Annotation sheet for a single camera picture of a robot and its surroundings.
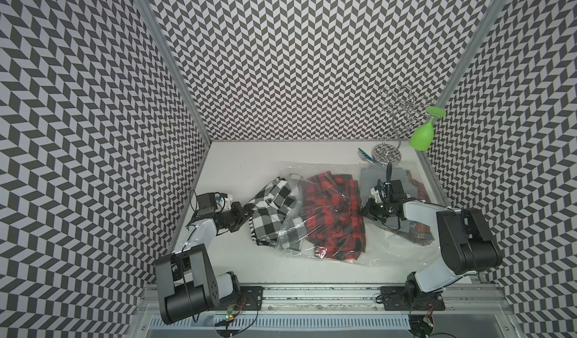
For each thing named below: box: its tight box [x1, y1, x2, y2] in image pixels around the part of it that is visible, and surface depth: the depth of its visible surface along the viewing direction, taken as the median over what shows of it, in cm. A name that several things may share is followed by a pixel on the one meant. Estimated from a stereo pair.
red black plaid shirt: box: [302, 170, 366, 261], surface depth 88 cm
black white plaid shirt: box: [247, 176, 309, 251], surface depth 86 cm
